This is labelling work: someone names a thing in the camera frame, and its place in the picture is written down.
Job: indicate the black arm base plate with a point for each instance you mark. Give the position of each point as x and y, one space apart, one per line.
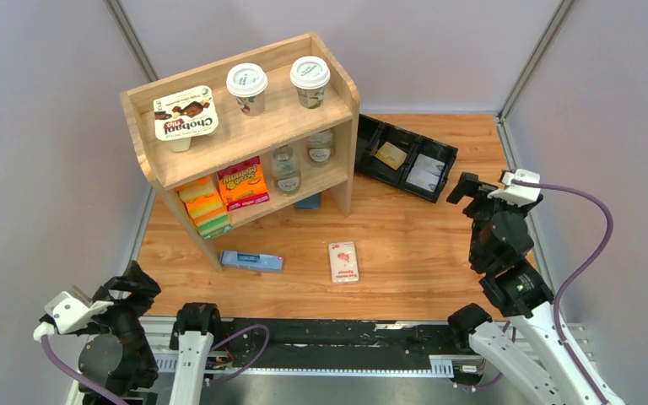
317 344

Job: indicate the lower grey card in tray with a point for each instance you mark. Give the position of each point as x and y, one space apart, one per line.
423 179

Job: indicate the white pink sponge packet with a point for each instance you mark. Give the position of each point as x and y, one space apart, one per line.
343 262

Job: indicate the black compartment tray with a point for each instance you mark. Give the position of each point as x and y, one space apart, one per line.
372 133

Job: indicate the right clear glass bottle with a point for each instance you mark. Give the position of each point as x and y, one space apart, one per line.
320 147

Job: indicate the aluminium frame rail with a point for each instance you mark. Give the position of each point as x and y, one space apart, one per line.
466 369

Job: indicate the wooden two-tier shelf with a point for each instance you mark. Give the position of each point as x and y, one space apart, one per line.
240 137

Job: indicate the left paper coffee cup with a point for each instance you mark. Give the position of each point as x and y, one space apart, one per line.
247 82

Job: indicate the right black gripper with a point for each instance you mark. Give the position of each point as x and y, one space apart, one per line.
477 191

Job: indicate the gold card in tray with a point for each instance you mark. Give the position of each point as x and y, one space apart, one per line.
391 155

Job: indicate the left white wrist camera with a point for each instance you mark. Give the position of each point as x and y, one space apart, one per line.
71 312

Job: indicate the blue leather card holder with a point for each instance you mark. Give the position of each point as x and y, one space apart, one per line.
310 203

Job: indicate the grey card in tray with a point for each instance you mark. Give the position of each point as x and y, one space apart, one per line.
423 179
429 165

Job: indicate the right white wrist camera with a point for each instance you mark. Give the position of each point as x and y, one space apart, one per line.
520 187

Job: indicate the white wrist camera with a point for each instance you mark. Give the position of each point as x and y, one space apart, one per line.
520 187
71 312

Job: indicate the right paper coffee cup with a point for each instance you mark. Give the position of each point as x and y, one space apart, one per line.
310 75

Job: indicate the upper grey card in tray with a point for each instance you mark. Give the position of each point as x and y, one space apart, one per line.
429 165

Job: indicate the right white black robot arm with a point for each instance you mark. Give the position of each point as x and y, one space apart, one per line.
500 242

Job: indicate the blue flat box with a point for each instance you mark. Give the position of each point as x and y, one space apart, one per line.
255 262

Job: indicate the multicolour sponge stack pack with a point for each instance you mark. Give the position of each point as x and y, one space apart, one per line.
205 207

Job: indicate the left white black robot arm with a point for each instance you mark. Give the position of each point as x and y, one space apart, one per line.
118 361

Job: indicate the left clear glass bottle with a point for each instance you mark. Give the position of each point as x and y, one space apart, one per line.
286 170

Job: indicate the clear glass bottle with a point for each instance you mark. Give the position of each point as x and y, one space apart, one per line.
320 147
286 170

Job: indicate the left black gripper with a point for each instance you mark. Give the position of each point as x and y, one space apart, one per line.
142 285

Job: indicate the paper coffee cup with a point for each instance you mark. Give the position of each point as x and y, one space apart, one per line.
247 82
310 75

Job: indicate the Chobani yogurt pack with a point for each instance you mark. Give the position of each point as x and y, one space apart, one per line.
183 116

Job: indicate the red orange Scrub Mommy box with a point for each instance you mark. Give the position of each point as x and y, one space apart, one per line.
243 184

